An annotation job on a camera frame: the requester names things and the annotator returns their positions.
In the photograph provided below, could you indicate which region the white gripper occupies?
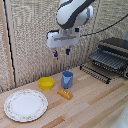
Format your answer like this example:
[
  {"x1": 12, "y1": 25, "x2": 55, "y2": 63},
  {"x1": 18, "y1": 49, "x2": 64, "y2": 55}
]
[{"x1": 46, "y1": 27, "x2": 81, "y2": 58}]

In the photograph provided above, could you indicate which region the blue cup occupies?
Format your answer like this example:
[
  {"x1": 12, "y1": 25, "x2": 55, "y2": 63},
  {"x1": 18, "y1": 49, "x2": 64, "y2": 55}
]
[{"x1": 61, "y1": 70, "x2": 74, "y2": 90}]

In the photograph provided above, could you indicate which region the yellow bowl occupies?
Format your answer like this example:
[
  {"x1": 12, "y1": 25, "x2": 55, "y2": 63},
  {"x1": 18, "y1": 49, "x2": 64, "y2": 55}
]
[{"x1": 38, "y1": 76, "x2": 56, "y2": 91}]

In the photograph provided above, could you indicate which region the orange rectangular block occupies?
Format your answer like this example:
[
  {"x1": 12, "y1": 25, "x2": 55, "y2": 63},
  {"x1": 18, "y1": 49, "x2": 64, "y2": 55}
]
[{"x1": 57, "y1": 88, "x2": 74, "y2": 101}]

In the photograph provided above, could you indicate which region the black dish rack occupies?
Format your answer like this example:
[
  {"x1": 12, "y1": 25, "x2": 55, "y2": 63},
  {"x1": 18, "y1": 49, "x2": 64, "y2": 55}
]
[{"x1": 79, "y1": 36, "x2": 128, "y2": 85}]

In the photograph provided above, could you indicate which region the white patterned plate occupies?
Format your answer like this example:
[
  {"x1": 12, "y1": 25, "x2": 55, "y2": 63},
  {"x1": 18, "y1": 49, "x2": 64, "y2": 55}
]
[{"x1": 3, "y1": 88, "x2": 49, "y2": 123}]

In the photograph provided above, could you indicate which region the black cable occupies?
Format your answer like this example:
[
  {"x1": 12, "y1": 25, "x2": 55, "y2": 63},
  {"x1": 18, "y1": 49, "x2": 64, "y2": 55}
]
[{"x1": 79, "y1": 13, "x2": 128, "y2": 38}]

